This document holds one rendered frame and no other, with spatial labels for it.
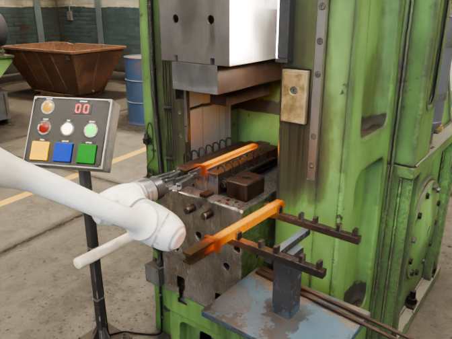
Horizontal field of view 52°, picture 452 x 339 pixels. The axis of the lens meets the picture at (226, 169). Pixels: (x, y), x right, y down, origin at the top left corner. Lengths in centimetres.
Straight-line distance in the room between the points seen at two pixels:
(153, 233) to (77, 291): 166
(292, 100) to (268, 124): 51
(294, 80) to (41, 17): 986
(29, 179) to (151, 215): 32
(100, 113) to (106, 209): 77
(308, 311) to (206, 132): 88
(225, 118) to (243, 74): 43
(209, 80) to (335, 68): 40
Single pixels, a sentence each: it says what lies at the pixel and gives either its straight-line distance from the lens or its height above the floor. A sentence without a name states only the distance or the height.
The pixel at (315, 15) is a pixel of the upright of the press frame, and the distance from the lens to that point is 149.
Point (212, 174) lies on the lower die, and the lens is 163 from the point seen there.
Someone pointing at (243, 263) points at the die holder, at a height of 71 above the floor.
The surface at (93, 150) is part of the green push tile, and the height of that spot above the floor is 102.
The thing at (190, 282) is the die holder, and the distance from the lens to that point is 183.
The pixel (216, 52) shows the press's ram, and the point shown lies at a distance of 152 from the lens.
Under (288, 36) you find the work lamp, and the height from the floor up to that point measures 146.
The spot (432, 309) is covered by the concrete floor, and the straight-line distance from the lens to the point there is 283.
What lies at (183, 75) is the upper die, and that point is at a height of 132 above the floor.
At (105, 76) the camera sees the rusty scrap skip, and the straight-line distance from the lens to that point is 842.
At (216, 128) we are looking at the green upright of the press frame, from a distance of 200.
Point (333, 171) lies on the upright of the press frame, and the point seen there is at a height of 104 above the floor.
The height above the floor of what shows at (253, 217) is 98.
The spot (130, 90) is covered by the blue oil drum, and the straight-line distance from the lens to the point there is 634.
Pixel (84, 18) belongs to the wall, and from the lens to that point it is 1081.
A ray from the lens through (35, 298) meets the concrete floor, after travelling 289.
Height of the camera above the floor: 156
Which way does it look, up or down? 20 degrees down
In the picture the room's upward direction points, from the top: straight up
